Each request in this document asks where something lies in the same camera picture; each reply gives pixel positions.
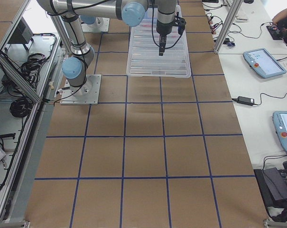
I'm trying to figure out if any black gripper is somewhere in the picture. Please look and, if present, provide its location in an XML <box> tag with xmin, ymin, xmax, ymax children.
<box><xmin>156</xmin><ymin>21</ymin><xmax>172</xmax><ymax>56</ymax></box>

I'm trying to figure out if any clear plastic box lid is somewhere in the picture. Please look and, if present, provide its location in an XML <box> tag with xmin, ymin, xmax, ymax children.
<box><xmin>126</xmin><ymin>19</ymin><xmax>191</xmax><ymax>78</ymax></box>

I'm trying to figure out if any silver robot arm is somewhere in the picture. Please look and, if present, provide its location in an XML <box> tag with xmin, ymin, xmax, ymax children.
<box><xmin>80</xmin><ymin>15</ymin><xmax>96</xmax><ymax>25</ymax></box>
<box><xmin>38</xmin><ymin>0</ymin><xmax>181</xmax><ymax>94</ymax></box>

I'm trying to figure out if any clear plastic storage box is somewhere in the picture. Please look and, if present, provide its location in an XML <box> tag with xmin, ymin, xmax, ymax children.
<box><xmin>143</xmin><ymin>5</ymin><xmax>182</xmax><ymax>24</ymax></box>

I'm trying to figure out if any blue teach pendant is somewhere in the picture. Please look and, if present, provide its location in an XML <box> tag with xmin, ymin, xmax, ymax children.
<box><xmin>272</xmin><ymin>111</ymin><xmax>287</xmax><ymax>153</ymax></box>
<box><xmin>243</xmin><ymin>48</ymin><xmax>287</xmax><ymax>78</ymax></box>

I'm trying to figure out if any black power adapter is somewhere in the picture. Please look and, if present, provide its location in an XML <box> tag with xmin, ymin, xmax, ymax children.
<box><xmin>232</xmin><ymin>96</ymin><xmax>255</xmax><ymax>106</ymax></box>

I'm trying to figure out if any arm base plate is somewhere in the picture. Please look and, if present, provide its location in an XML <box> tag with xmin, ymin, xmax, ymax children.
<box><xmin>60</xmin><ymin>75</ymin><xmax>102</xmax><ymax>105</ymax></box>
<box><xmin>80</xmin><ymin>17</ymin><xmax>110</xmax><ymax>33</ymax></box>

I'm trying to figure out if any aluminium frame post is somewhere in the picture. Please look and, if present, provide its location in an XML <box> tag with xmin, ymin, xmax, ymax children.
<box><xmin>213</xmin><ymin>0</ymin><xmax>242</xmax><ymax>54</ymax></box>

